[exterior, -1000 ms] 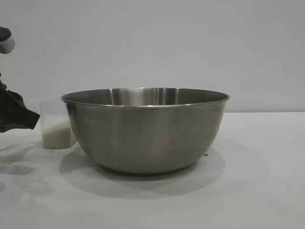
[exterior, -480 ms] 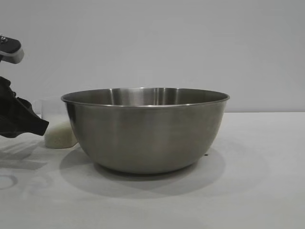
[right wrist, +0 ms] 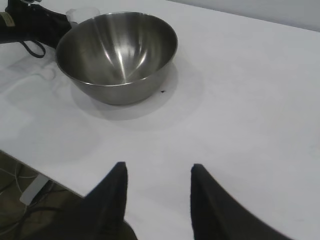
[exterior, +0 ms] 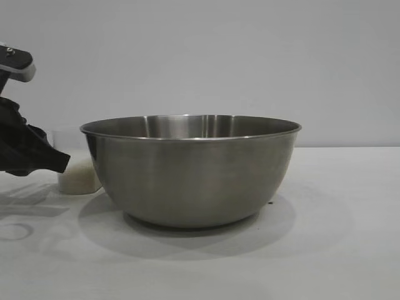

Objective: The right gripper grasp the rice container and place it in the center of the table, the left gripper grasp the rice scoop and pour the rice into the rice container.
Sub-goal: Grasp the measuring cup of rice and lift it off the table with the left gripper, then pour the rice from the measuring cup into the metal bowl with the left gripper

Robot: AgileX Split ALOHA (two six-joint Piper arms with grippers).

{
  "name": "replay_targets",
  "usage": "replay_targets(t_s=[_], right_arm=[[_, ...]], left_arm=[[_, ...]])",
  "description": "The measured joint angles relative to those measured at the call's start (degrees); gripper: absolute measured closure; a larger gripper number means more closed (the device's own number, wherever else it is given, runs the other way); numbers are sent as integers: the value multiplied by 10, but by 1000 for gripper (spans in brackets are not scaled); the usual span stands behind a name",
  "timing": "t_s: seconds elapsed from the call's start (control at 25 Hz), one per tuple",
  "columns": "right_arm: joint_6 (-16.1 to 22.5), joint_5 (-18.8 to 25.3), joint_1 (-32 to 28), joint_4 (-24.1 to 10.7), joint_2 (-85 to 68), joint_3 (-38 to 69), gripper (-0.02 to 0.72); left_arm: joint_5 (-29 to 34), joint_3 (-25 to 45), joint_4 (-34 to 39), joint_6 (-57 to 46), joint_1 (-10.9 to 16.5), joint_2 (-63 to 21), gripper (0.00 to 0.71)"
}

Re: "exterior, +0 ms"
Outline clear plastic measuring cup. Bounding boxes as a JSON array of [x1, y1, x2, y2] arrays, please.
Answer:
[[52, 128, 103, 195]]

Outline white rice grains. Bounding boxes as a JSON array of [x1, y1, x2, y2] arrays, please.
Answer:
[[59, 162, 101, 194]]

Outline stainless steel mixing bowl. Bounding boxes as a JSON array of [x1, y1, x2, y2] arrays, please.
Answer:
[[79, 114, 303, 229]]

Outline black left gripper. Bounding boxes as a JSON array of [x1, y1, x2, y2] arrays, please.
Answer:
[[0, 96, 71, 176]]

